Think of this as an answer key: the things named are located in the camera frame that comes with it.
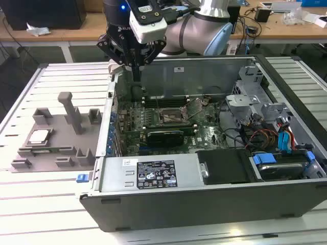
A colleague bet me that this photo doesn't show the grey flat tray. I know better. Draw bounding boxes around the grey flat tray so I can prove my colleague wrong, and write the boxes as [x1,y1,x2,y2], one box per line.
[260,1,302,13]

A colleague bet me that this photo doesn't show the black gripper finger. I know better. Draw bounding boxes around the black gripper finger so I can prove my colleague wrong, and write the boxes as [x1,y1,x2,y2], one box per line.
[96,34,137,82]
[136,40,168,82]

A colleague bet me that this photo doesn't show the metal socket cover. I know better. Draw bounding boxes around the metal socket cover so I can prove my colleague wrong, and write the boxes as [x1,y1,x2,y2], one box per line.
[179,97,203,120]

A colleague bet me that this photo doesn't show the small black cube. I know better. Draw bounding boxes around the small black cube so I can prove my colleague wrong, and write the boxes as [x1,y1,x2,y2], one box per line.
[254,7,271,23]

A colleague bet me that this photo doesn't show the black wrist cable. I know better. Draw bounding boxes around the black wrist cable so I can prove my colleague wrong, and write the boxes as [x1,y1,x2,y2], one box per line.
[163,5,202,25]

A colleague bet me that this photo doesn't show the green motherboard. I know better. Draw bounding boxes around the green motherboard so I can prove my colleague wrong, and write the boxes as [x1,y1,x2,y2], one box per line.
[116,96,230,157]

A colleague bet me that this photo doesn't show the white box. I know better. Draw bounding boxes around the white box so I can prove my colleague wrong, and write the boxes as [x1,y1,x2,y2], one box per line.
[314,14,327,28]

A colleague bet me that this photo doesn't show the crumpled white paper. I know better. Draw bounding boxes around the crumpled white paper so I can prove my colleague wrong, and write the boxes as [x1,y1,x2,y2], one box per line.
[26,22,51,37]

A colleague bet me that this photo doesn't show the silver drive cage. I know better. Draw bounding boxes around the silver drive cage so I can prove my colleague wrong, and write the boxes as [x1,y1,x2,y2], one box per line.
[226,65,294,128]

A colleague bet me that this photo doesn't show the red data cable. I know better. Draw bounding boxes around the red data cable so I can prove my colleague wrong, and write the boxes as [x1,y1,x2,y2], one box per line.
[286,127,298,152]

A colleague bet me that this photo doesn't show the red yellow power wires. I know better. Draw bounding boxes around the red yellow power wires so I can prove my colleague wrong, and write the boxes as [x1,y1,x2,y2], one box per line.
[244,129,279,151]

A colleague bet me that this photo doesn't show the green RAM stick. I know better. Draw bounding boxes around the green RAM stick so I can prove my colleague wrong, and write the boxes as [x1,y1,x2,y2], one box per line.
[30,147,63,154]

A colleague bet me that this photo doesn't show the silver power supply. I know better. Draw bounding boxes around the silver power supply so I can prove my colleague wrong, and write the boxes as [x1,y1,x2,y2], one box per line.
[98,153,205,193]

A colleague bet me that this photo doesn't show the grey case handle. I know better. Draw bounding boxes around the grey case handle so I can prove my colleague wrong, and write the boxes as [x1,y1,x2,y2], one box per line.
[107,59,126,77]

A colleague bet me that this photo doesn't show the black drive bay cover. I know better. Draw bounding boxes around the black drive bay cover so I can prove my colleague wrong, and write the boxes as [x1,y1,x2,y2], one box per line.
[196,149,259,186]

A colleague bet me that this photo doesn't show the clear plastic bags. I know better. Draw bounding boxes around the clear plastic bags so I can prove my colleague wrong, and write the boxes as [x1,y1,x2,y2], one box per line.
[282,7,307,26]

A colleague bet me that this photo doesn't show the black rating label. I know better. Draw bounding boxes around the black rating label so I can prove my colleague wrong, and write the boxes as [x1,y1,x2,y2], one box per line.
[137,160,177,189]

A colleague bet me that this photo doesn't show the blue data cable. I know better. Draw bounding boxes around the blue data cable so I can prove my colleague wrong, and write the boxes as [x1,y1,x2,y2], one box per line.
[277,117,294,154]

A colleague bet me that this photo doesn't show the wooden desk white frame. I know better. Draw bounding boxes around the wooden desk white frame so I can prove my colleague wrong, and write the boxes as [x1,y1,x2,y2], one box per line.
[0,24,75,63]
[62,0,327,59]

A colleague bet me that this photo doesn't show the blue box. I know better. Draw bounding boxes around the blue box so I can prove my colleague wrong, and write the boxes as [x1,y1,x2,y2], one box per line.
[301,0,327,7]

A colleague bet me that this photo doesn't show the grey parts rack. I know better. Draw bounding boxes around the grey parts rack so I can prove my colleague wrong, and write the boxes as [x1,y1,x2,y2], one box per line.
[9,91,104,174]

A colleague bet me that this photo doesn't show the black graphics card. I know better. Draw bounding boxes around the black graphics card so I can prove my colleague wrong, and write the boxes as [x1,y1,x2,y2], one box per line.
[145,129,185,148]

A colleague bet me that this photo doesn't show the CPU socket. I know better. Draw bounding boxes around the CPU socket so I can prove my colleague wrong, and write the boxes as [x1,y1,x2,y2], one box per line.
[158,106,189,125]

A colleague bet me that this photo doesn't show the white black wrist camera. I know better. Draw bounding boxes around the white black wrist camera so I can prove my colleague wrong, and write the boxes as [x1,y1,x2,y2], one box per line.
[127,0,169,44]

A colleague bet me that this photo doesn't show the black RAM slot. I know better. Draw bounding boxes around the black RAM slot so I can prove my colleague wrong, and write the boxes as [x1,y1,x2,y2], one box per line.
[144,95,190,102]
[145,101,190,107]

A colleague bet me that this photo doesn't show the black computer tower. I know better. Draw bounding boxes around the black computer tower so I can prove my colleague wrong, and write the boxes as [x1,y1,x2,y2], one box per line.
[0,0,87,31]

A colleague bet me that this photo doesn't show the hard disk in blue carrier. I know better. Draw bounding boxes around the hard disk in blue carrier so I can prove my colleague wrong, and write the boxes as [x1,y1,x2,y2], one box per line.
[251,150,317,182]

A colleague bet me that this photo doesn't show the silver CPU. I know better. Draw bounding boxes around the silver CPU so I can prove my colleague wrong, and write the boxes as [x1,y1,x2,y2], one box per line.
[28,129,51,144]

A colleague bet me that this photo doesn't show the black open PC case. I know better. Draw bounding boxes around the black open PC case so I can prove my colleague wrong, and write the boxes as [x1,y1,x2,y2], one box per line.
[75,54,327,233]

